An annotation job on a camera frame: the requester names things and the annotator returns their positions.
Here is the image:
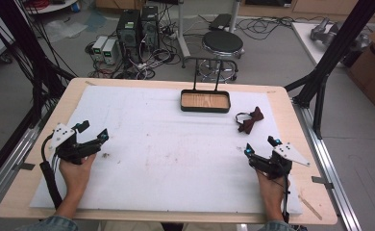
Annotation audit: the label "white board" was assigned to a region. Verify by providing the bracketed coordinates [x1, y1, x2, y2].
[290, 21, 350, 68]

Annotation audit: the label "person's right hand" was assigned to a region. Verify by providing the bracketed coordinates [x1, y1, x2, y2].
[256, 170, 291, 207]

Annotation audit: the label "white foam mat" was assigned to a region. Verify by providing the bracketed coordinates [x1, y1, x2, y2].
[29, 85, 304, 216]

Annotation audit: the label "denim sleeve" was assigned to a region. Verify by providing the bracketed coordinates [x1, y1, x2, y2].
[258, 219, 300, 231]
[14, 215, 80, 231]

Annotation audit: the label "thick black sleeved cable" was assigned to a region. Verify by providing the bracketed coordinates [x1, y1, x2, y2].
[38, 134, 63, 210]

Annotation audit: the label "grey table leg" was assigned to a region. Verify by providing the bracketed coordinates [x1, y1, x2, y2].
[175, 0, 192, 69]

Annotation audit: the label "dark red bow tie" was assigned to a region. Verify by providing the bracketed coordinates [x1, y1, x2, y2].
[235, 106, 265, 135]

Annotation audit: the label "loose black cables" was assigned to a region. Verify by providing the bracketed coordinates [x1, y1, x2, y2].
[235, 14, 329, 41]

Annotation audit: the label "person's left hand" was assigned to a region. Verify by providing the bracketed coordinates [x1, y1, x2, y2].
[59, 153, 98, 197]

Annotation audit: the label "thin black cable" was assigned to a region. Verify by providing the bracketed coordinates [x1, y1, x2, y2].
[282, 174, 291, 224]

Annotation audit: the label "black round stool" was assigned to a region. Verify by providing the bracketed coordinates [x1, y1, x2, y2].
[197, 30, 245, 83]

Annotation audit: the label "white bench power supply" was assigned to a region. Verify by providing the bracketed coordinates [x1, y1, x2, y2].
[101, 38, 118, 65]
[91, 35, 109, 63]

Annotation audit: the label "black computer tower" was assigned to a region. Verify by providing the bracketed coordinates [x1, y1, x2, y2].
[139, 5, 161, 52]
[115, 9, 142, 64]

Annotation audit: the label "denim right sleeve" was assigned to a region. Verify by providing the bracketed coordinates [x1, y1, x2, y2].
[258, 219, 300, 231]

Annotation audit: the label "flat black device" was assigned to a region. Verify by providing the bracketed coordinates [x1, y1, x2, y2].
[208, 13, 234, 32]

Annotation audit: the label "denim left sleeve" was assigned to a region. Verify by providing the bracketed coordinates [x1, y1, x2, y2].
[14, 215, 80, 231]

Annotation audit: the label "black metal frame post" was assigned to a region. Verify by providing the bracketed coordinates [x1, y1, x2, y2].
[284, 0, 375, 140]

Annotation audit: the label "tangled black and white cables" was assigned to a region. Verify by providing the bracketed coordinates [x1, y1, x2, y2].
[84, 30, 184, 81]

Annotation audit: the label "aluminium rail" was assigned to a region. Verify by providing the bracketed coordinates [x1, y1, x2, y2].
[291, 97, 363, 231]
[0, 126, 40, 216]

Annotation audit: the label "grey tape piece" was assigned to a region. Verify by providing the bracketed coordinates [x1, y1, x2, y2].
[311, 175, 335, 191]
[12, 162, 37, 171]

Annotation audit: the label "black frame with cable bundle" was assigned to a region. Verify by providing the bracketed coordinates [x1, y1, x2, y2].
[0, 0, 78, 130]

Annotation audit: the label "brown cardboard box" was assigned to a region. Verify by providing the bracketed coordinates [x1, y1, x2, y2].
[346, 21, 375, 113]

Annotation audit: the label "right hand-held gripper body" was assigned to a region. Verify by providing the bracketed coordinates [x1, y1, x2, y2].
[248, 142, 312, 180]

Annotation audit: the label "wooden tray with black stand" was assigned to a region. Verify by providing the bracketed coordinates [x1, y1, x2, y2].
[180, 57, 239, 114]

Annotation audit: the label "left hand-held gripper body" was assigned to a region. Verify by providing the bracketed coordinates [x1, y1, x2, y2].
[49, 123, 103, 166]

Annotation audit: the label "thin wooden stick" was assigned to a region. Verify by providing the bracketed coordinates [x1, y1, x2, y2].
[298, 194, 323, 221]

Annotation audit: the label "grey machine part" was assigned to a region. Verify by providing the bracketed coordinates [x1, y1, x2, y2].
[310, 16, 371, 52]

